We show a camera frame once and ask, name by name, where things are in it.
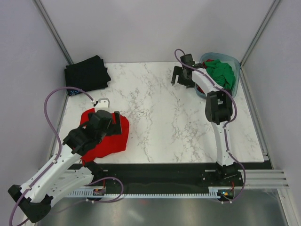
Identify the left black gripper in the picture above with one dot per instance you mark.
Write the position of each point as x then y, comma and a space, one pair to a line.
115, 129

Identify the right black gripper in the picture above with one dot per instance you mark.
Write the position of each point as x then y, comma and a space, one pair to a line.
178, 70

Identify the red t shirt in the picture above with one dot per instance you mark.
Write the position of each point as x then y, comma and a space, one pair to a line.
110, 144
198, 87

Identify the blue plastic basin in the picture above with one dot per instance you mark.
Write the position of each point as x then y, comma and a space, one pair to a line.
225, 59

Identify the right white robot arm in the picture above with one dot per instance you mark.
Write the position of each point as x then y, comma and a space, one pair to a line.
220, 109

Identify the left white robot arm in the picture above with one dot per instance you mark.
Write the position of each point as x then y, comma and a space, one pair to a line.
38, 195

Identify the red t shirt in basin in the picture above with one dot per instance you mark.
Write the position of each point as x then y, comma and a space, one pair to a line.
198, 87

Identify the green t shirt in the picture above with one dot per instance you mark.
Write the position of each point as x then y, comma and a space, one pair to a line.
221, 73

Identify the folded black t shirt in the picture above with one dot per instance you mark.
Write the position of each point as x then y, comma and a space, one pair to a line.
88, 75

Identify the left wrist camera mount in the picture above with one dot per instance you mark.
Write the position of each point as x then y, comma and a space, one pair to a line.
101, 104

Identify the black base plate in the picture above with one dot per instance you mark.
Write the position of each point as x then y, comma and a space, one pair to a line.
163, 178

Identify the white slotted cable duct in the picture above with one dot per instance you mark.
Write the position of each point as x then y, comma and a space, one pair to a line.
212, 193

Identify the right aluminium frame post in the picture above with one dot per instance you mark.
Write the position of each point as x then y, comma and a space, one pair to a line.
260, 30

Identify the aluminium frame post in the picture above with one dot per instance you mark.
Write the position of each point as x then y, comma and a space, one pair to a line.
260, 30
44, 14

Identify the aluminium rail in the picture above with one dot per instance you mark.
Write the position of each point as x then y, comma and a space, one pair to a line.
266, 179

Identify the left aluminium frame post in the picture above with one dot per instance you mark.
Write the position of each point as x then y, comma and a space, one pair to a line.
44, 14

